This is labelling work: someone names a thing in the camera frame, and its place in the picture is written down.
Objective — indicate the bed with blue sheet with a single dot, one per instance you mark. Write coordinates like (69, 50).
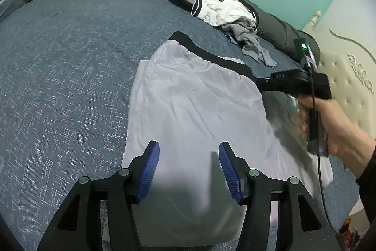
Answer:
(73, 77)

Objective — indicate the orange floor clutter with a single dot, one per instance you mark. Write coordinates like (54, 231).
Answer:
(349, 232)

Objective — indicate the person's right forearm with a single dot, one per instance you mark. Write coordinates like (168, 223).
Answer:
(368, 189)

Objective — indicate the crumpled grey garment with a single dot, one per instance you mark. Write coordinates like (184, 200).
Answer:
(249, 39)

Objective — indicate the white black-trimmed garment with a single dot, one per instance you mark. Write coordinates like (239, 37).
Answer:
(223, 11)

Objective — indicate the person's right hand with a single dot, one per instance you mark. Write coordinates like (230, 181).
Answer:
(346, 136)

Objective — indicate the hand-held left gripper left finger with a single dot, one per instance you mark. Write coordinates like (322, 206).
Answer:
(149, 171)

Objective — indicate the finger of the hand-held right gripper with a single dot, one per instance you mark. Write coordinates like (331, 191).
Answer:
(264, 84)

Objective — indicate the cream tufted headboard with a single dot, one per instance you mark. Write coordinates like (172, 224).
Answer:
(346, 71)

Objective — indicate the light lavender jacket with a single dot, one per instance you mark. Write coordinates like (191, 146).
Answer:
(191, 98)

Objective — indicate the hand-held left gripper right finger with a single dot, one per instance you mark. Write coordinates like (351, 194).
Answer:
(230, 171)

